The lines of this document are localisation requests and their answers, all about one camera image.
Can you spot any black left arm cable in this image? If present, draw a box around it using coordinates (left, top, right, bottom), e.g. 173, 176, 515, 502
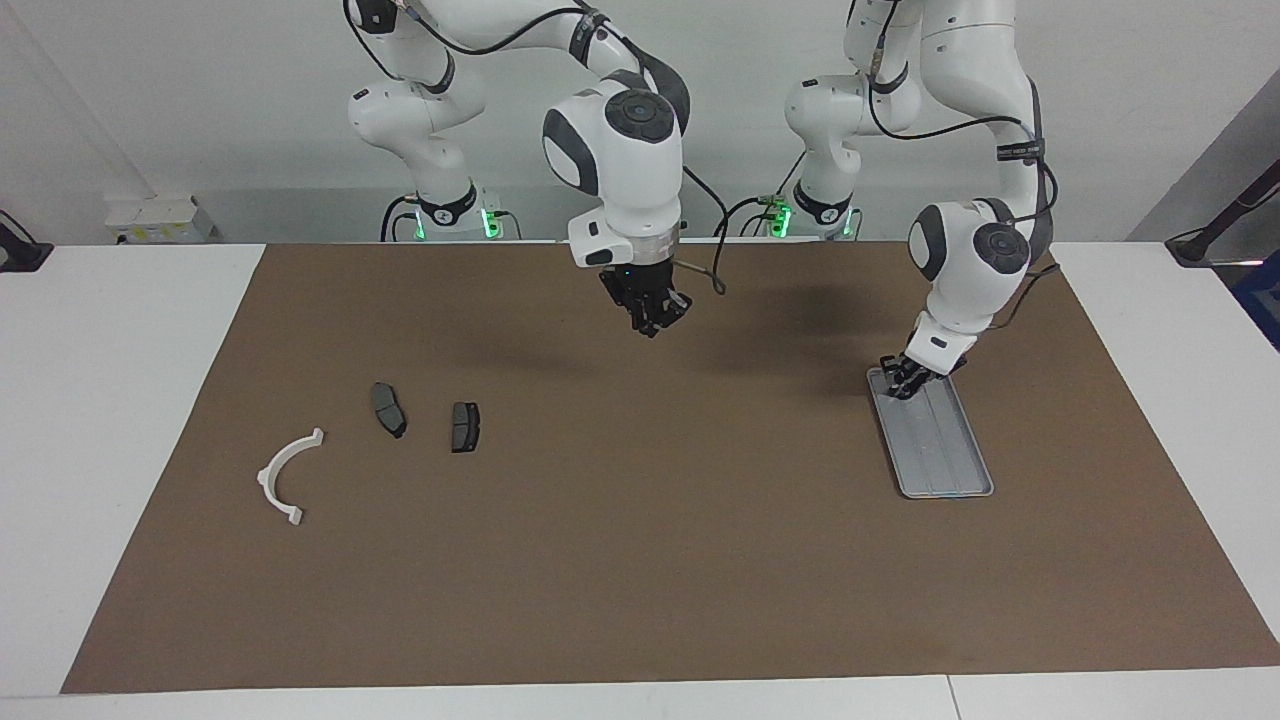
865, 0, 1061, 331

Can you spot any blue crate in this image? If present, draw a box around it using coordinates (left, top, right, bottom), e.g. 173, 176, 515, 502
1232, 250, 1280, 351

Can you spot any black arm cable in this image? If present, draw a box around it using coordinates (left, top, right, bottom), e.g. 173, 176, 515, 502
345, 0, 726, 296
865, 0, 1061, 331

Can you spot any brown table mat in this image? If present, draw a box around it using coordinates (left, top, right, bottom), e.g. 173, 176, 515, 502
60, 240, 1280, 694

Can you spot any black clamp mount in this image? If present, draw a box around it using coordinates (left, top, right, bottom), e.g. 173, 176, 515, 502
0, 210, 53, 273

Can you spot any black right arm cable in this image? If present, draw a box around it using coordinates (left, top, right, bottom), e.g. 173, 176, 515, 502
345, 0, 726, 296

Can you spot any white power strip box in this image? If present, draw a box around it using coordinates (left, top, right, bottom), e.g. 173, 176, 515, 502
105, 195, 216, 244

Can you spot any silver metal tray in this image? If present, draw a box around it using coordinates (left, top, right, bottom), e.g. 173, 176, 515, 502
866, 367, 994, 499

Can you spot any white curved plastic part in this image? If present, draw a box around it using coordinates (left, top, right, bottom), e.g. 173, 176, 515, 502
257, 428, 326, 526

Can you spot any dark eared brake pad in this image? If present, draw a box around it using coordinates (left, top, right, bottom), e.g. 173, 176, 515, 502
371, 382, 408, 439

